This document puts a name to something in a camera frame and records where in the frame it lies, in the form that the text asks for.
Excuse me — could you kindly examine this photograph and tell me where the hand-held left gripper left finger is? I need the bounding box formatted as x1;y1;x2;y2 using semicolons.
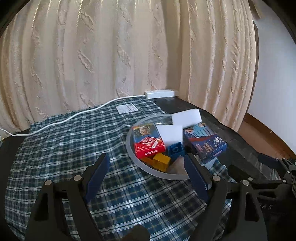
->
25;153;110;241

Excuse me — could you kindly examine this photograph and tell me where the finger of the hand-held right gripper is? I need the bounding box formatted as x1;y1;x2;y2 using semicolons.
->
228;163;287;189
258;153;282;169

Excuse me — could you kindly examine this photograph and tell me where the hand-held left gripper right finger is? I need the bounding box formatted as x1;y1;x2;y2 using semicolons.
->
184;153;267;241

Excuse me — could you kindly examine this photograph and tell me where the blue toy block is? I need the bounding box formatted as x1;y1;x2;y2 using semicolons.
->
167;142;186;160

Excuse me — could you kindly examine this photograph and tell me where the blue card box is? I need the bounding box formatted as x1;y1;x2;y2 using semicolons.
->
183;123;228;164

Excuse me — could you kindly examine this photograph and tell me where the clear plastic bowl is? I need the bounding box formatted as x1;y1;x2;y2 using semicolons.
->
126;113;222;181

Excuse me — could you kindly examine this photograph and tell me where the yellow toy block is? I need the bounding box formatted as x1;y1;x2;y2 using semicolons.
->
153;153;171;172

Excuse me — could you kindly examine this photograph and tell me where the white foam block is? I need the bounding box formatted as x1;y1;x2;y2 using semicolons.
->
171;108;201;127
156;125;184;145

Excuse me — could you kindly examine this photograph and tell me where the red card box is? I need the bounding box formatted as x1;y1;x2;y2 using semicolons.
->
132;122;166;159

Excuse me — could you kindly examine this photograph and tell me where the blue plaid cloth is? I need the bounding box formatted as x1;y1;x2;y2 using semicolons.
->
5;96;232;241

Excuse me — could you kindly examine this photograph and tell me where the white paper label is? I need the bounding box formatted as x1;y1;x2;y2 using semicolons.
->
116;104;137;114

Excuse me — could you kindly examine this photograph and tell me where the white power strip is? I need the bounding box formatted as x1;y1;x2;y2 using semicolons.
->
144;89;179;99

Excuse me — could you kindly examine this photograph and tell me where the cream textured curtain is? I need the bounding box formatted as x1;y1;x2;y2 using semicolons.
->
0;0;259;135

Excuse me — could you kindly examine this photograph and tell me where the white power cable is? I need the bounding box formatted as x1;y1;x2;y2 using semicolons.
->
0;94;147;137

